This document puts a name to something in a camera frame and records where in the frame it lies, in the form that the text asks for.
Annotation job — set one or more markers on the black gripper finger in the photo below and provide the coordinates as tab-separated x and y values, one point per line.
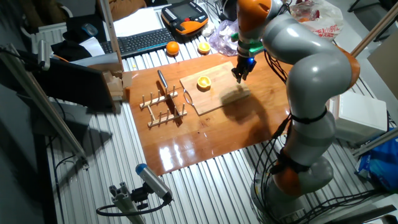
237	74
245	75

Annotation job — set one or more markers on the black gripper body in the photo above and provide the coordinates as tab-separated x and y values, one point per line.
246	64

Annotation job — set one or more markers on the cut orange piece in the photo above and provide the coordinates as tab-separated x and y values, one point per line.
204	82

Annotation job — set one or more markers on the steel cleaver knife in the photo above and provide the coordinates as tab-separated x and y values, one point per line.
162	79

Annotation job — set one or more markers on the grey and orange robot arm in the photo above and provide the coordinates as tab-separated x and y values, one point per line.
311	71

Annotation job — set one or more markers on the whole orange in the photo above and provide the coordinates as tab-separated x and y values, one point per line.
172	48

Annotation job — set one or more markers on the wooden cutting board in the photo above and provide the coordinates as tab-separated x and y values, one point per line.
217	93

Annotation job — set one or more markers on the clear plastic bag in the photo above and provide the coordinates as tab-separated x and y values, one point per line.
222	39

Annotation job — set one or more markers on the orange half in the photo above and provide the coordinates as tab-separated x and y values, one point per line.
204	47

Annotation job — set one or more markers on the white rounded object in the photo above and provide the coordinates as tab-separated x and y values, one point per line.
207	30

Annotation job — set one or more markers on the large brown wooden board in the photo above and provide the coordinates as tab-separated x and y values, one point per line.
192	137

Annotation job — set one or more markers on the orange black teach pendant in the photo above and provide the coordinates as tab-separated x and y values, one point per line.
183	15

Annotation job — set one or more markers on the wooden dish rack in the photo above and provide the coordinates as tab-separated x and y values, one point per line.
158	100

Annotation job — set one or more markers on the white printed plastic bag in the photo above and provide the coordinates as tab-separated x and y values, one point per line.
323	25

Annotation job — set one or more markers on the black keyboard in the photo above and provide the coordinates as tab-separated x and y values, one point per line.
143	42

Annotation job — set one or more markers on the white paper stack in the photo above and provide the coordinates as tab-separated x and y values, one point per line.
136	21

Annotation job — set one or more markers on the white foam box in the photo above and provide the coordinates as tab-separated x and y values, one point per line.
357	115

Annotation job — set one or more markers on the brown fabric bag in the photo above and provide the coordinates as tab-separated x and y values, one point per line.
124	9

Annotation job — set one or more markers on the white paper sheet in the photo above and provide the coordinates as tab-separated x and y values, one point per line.
93	46

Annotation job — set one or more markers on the computer mouse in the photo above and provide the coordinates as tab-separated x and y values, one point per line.
90	29

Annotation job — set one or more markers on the blue bag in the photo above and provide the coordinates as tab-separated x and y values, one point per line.
379	165

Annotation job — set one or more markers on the black monitor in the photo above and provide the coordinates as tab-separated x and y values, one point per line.
71	84

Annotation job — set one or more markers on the white ribbed radiator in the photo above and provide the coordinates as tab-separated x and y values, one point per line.
46	32

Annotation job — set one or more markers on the aluminium frame post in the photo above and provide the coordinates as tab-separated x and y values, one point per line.
376	141
373	31
40	102
109	28

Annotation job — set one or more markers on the grey camera with blue cap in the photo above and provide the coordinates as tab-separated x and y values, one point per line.
152	180

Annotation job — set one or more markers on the black camera clamp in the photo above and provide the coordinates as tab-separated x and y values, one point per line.
140	196

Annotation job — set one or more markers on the aluminium profile camera stand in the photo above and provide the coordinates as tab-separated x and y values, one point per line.
124	202

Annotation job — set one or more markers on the grey cylindrical camera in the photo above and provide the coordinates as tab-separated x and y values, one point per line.
43	54

